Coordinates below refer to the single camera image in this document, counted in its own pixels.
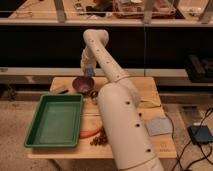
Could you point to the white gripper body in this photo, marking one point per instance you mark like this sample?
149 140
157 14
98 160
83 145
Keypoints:
88 61

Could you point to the blue sponge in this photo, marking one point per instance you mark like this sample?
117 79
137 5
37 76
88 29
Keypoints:
89 72

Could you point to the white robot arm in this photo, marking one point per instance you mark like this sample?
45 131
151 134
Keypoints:
117 103

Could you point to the small metal cup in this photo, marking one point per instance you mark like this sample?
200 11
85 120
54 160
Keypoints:
94 96

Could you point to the dark purple plate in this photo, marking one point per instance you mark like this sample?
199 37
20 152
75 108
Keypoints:
83 84

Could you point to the grey block eraser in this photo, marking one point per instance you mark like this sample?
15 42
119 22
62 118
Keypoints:
60 90

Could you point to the wooden table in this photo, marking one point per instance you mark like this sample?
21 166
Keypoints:
163 144

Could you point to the green plastic tray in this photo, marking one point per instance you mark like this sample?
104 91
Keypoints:
56 122

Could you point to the orange carrot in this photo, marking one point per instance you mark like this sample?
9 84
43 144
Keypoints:
87 134

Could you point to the yellow banana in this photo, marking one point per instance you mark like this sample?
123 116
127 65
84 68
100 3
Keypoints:
149 104

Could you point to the bunch of red grapes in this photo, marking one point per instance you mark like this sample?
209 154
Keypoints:
101 139

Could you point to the grey cloth square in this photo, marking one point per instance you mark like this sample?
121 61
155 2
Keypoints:
158 126

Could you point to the black power adapter box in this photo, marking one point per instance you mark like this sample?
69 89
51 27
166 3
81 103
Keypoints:
200 134

